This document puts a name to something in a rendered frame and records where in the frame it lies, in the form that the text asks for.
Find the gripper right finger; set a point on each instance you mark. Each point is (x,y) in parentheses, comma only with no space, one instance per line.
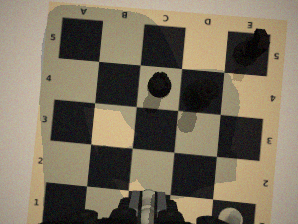
(166,212)

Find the chessboard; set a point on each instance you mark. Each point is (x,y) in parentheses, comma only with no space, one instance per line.
(100,134)

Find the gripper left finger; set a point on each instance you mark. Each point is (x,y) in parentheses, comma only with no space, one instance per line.
(129,210)

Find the beige chess pawn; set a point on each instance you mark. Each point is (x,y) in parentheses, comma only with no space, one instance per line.
(147,211)

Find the white chess piece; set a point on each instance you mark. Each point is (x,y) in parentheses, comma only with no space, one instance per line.
(230,215)

